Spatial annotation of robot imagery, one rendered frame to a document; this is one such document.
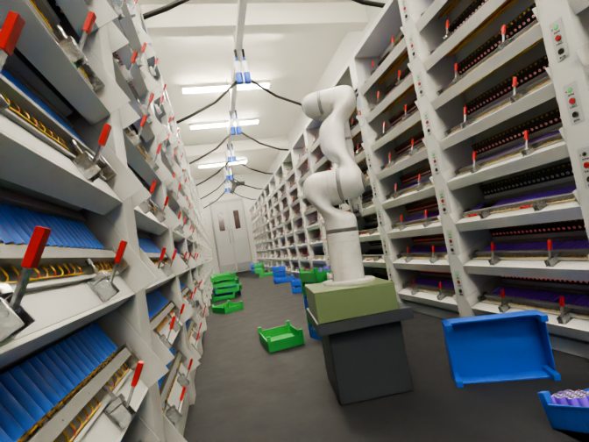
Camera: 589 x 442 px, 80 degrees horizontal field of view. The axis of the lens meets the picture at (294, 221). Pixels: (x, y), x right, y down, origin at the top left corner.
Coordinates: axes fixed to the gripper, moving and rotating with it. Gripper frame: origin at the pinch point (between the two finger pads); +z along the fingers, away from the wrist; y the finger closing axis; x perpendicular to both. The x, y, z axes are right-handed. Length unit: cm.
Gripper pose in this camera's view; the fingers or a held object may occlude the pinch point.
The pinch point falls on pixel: (355, 205)
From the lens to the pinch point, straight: 148.9
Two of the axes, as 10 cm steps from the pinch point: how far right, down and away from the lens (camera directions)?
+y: 2.3, 9.4, 2.4
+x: -9.7, 2.0, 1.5
